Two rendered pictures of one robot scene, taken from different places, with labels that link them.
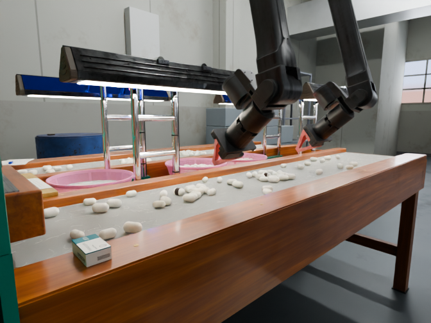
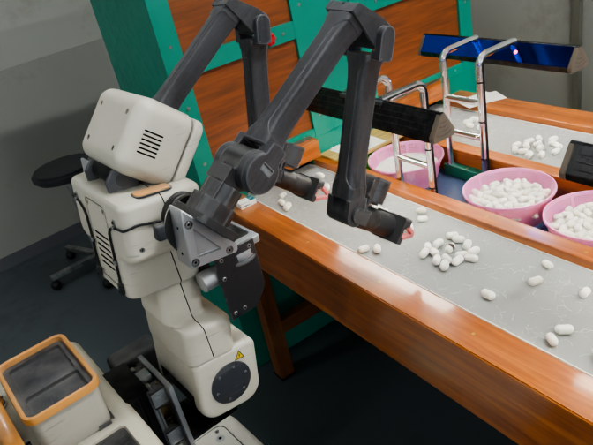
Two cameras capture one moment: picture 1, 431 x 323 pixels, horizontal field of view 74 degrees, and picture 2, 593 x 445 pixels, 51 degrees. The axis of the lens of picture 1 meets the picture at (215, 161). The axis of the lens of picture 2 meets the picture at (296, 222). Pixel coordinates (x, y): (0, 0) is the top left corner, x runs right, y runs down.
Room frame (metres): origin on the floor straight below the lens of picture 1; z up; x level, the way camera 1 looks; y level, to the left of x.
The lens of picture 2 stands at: (0.99, -1.62, 1.67)
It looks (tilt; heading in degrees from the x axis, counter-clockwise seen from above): 28 degrees down; 104
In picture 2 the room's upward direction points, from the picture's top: 13 degrees counter-clockwise
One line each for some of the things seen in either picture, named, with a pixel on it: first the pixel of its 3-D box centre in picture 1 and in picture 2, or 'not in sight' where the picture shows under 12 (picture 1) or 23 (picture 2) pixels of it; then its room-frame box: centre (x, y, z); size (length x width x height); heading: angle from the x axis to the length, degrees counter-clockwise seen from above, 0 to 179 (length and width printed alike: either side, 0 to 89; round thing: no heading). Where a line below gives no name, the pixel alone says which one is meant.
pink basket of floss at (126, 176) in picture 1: (93, 190); (407, 168); (0.93, 0.41, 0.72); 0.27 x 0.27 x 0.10
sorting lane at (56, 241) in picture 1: (285, 177); (475, 268); (1.09, -0.27, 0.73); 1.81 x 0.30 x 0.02; 133
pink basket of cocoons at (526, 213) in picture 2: (196, 172); (509, 200); (1.23, 0.08, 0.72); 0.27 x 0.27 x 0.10
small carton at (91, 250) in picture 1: (91, 248); (246, 202); (0.39, 0.18, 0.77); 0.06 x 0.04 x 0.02; 43
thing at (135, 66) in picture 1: (183, 76); (363, 107); (0.84, 0.09, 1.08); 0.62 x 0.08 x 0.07; 133
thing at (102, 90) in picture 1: (115, 132); (481, 109); (1.19, 0.41, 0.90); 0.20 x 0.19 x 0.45; 133
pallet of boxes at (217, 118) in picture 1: (250, 147); not in sight; (3.98, -0.49, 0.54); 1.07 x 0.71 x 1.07; 136
